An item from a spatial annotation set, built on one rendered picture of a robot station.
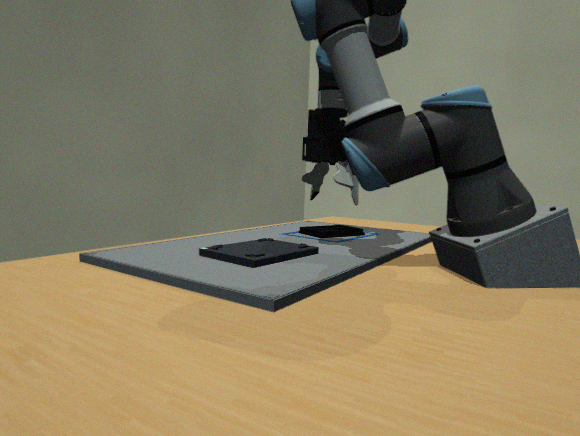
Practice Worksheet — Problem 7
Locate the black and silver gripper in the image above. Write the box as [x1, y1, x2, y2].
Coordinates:
[302, 108, 358, 206]

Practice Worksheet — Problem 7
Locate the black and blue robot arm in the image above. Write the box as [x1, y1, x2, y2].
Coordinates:
[291, 0, 536, 237]

